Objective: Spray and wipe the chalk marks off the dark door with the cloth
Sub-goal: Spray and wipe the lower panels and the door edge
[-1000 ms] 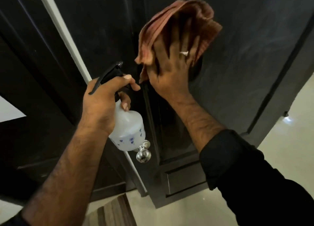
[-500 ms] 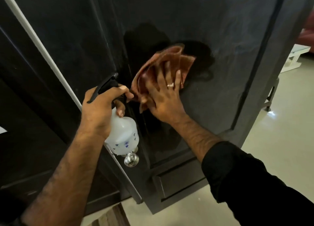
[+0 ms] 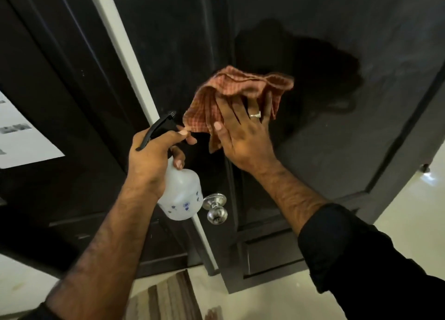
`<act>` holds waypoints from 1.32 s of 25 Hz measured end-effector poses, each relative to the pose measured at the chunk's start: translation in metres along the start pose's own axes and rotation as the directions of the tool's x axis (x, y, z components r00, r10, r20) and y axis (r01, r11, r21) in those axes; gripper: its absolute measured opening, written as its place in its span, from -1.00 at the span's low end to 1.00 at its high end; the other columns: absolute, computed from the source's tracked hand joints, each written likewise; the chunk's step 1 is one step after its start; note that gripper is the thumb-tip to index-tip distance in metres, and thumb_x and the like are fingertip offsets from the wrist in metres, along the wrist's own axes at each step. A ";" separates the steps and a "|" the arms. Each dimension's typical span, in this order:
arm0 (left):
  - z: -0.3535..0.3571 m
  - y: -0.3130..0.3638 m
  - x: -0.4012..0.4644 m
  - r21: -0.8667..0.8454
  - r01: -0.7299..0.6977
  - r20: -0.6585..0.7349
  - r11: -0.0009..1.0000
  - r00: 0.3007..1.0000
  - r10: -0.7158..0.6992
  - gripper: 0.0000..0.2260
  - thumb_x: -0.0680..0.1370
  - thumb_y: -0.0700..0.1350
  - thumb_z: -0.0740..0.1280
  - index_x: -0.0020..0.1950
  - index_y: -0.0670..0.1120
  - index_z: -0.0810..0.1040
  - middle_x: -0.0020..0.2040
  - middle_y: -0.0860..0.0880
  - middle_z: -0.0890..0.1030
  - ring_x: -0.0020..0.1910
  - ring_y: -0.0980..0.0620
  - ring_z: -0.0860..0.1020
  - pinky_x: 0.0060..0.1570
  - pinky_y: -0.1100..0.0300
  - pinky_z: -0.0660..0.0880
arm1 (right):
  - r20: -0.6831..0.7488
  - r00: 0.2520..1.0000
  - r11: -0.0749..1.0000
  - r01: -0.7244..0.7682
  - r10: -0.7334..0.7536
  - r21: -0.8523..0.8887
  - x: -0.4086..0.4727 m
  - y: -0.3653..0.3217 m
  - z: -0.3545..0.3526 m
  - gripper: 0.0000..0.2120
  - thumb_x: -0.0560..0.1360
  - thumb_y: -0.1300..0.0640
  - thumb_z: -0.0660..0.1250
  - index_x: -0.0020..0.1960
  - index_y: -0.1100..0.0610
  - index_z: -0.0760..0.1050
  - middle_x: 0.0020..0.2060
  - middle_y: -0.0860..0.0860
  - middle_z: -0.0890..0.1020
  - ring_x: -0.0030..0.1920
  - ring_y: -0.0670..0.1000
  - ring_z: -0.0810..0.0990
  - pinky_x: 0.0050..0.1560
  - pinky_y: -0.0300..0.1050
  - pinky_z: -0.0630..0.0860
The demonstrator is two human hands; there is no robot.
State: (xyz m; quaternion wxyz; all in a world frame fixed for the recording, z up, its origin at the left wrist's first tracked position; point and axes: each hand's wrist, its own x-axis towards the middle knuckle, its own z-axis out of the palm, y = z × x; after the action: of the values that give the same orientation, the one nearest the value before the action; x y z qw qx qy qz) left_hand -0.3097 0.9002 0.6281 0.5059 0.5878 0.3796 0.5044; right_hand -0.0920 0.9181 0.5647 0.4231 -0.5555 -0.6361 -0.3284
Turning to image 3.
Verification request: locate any brown striped doormat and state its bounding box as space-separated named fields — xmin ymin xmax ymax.
xmin=123 ymin=269 xmax=223 ymax=320

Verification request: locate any orange checked cloth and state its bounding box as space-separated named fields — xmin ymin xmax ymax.
xmin=182 ymin=65 xmax=294 ymax=154

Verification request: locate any white spray bottle black trigger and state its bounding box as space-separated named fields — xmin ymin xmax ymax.
xmin=135 ymin=111 xmax=204 ymax=221

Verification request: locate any silver door knob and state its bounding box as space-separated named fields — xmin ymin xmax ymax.
xmin=202 ymin=193 xmax=229 ymax=226

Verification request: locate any black laundry room door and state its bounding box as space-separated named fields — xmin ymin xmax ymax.
xmin=0 ymin=0 xmax=188 ymax=279

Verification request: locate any black right sleeve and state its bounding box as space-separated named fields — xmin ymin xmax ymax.
xmin=298 ymin=203 xmax=445 ymax=320

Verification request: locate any black sleeve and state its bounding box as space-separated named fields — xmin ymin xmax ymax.
xmin=19 ymin=302 xmax=62 ymax=320
xmin=298 ymin=203 xmax=445 ymax=320

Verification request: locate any black wooden door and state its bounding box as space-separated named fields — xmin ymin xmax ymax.
xmin=108 ymin=0 xmax=445 ymax=295

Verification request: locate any person's left forearm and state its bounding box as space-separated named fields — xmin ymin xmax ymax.
xmin=45 ymin=184 xmax=160 ymax=320

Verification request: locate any printed paper notice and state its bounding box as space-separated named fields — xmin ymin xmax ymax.
xmin=0 ymin=90 xmax=65 ymax=169

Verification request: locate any person's right hand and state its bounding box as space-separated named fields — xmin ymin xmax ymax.
xmin=212 ymin=90 xmax=279 ymax=176

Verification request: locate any person's left hand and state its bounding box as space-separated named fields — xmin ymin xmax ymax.
xmin=127 ymin=125 xmax=198 ymax=201

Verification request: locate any black left sleeve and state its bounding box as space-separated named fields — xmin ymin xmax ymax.
xmin=19 ymin=302 xmax=62 ymax=320

